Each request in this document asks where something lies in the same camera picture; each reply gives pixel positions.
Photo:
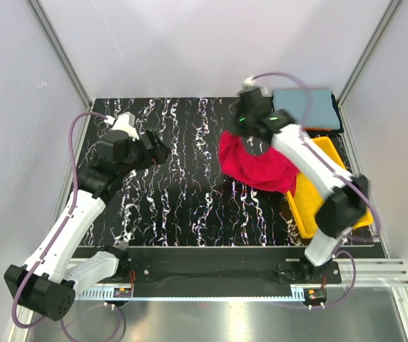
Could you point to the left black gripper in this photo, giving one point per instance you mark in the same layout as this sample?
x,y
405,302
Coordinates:
x,y
150,147

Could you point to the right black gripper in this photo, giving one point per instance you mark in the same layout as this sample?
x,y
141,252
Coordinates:
x,y
240,125

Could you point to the red polo shirt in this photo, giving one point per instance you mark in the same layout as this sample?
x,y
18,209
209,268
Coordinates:
x,y
270,171

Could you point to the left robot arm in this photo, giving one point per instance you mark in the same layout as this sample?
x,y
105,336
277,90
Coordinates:
x,y
45,284

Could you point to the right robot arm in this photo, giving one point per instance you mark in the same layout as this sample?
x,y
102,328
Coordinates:
x,y
282,134

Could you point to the folded grey-blue shirt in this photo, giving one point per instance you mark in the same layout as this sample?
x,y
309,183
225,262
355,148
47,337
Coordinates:
x,y
295,102

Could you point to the folded dark navy shirt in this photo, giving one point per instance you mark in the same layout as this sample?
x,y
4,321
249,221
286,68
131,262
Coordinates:
x,y
337,125

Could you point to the yellow plastic bin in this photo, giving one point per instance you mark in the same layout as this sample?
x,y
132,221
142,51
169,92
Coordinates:
x,y
322,200

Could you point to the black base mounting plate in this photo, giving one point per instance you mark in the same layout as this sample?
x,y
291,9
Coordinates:
x,y
221,270

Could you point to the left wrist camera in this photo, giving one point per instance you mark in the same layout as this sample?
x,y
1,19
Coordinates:
x,y
123,122

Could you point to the left aluminium frame post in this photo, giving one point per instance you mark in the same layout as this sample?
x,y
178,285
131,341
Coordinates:
x,y
52,37

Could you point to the aluminium frame post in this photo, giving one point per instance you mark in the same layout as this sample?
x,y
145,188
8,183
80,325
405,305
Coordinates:
x,y
52,37
373,42

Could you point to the right aluminium frame post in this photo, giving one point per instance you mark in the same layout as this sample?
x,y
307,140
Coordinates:
x,y
373,42

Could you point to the slotted cable duct rail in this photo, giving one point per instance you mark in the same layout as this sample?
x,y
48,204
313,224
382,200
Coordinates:
x,y
119,293

